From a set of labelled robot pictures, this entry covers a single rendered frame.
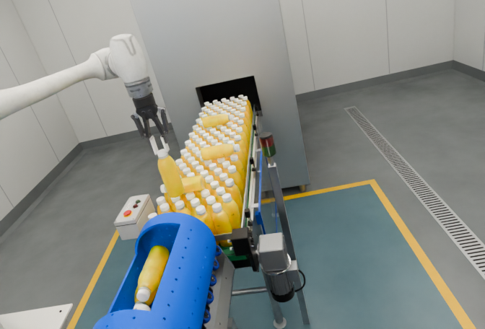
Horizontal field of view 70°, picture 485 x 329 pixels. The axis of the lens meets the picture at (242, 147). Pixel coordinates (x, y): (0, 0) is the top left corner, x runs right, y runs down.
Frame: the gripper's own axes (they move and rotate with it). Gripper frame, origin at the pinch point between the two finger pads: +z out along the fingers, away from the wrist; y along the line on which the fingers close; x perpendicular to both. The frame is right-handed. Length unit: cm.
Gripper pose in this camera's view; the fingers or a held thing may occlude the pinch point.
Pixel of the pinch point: (159, 144)
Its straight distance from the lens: 137.3
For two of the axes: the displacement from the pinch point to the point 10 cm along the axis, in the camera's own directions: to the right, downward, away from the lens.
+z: 2.2, 8.8, 4.2
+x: 0.7, -4.4, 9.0
